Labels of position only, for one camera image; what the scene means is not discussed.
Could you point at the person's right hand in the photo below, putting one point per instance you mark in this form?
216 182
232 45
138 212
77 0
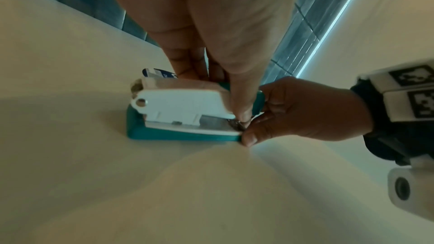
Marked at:
312 111

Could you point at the person's left hand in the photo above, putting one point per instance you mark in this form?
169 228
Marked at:
220 18

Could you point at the teal and white stapler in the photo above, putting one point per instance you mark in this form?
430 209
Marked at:
179 102

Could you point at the small blue white box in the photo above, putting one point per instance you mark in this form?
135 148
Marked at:
158 72

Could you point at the bright light strip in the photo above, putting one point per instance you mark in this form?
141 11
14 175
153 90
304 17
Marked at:
334 24

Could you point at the white marker-tagged wrist mount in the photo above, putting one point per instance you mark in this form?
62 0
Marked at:
396 103

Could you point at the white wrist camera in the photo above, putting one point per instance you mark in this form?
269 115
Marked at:
417 194

